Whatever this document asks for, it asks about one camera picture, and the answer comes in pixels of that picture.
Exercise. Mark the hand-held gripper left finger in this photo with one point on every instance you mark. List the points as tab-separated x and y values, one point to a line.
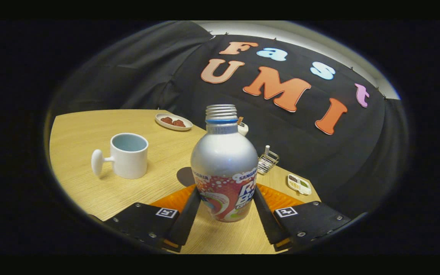
185	221

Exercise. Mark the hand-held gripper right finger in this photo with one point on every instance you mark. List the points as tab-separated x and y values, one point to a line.
267	221

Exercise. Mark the dark round coaster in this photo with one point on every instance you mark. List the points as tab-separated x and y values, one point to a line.
185	177

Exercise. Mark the silver juice bottle red label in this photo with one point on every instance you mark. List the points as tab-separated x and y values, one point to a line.
224	160

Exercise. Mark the white divided condiment dish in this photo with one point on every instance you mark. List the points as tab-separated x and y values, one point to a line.
299	184

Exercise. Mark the white oval plate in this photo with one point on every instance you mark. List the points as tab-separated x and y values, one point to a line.
174	128

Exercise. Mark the white toaster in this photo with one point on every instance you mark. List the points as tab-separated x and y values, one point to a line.
243	130

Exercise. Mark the red-brown food piece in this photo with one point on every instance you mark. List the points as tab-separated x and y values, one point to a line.
166	120
179	123

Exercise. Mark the wooden table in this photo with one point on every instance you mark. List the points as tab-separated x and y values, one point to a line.
82	191

